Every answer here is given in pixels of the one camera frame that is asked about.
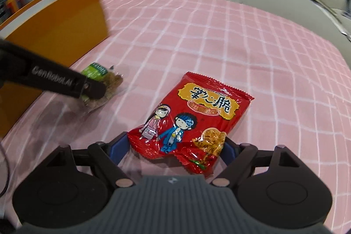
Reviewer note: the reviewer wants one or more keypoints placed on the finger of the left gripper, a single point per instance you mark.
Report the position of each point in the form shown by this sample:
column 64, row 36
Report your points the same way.
column 94, row 89

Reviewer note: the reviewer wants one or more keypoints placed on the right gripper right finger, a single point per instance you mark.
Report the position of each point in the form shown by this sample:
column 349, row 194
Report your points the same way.
column 239, row 159

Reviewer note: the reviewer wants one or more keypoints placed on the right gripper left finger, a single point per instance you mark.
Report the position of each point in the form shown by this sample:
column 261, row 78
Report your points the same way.
column 104, row 159

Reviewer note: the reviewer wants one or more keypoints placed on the green nut snack bag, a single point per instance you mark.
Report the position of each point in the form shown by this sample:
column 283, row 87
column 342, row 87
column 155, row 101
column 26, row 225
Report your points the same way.
column 108, row 77

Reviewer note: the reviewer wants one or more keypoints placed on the red snack bag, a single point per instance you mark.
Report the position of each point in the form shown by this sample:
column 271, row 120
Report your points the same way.
column 191, row 123

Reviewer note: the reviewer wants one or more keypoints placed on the orange cardboard box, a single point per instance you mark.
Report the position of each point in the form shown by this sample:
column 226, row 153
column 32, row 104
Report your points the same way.
column 60, row 30

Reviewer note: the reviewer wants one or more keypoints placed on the pink checkered tablecloth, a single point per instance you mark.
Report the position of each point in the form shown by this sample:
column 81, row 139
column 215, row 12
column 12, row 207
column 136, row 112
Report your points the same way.
column 300, row 85

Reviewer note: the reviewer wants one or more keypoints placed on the book on sofa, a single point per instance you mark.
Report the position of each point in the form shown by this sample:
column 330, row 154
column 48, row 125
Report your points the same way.
column 332, row 15

